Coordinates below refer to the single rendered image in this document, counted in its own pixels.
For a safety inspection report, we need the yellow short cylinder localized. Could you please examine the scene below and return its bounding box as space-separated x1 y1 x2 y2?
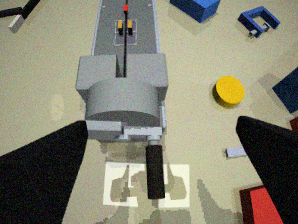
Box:
212 76 245 108

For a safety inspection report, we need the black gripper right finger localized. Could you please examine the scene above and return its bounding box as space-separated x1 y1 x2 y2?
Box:
235 116 298 224

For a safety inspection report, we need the blue c-clamp with grey screw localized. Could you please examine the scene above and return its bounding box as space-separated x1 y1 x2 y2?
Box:
237 6 281 37

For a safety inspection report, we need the red rectangular block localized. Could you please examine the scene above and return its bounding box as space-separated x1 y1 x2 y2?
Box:
239 185 283 224
290 116 298 132

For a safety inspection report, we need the blue rectangular block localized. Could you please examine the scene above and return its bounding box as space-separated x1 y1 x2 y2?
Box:
169 0 221 23

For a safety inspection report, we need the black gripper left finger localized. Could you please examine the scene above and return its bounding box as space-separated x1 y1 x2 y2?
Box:
0 120 89 224

